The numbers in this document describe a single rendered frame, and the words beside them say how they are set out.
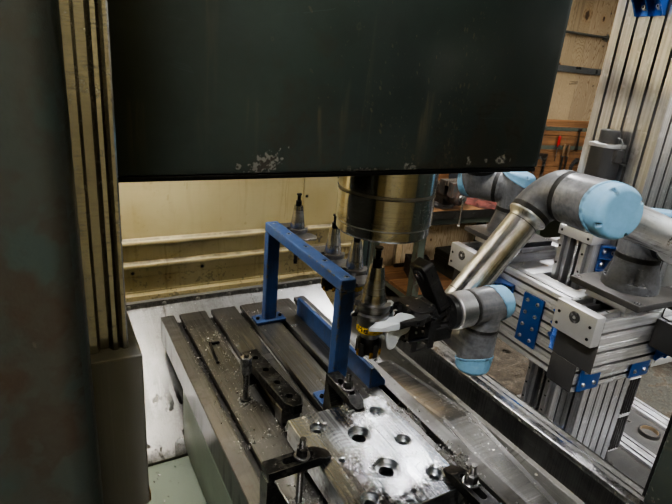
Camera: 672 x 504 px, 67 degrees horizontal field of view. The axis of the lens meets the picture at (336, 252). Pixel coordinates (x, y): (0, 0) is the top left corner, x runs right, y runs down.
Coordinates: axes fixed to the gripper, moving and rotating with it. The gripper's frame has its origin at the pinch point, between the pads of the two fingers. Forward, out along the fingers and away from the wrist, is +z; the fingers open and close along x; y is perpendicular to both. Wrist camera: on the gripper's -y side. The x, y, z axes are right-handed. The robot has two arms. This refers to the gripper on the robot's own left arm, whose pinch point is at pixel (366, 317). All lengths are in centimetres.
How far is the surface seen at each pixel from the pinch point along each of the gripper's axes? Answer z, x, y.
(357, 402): -6.9, 9.2, 26.2
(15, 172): 49, -35, -34
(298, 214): -16, 62, -1
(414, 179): -0.1, -8.0, -26.6
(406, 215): 0.4, -7.9, -21.0
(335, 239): -15.9, 39.9, -0.2
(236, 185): -10, 101, -1
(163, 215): 15, 101, 9
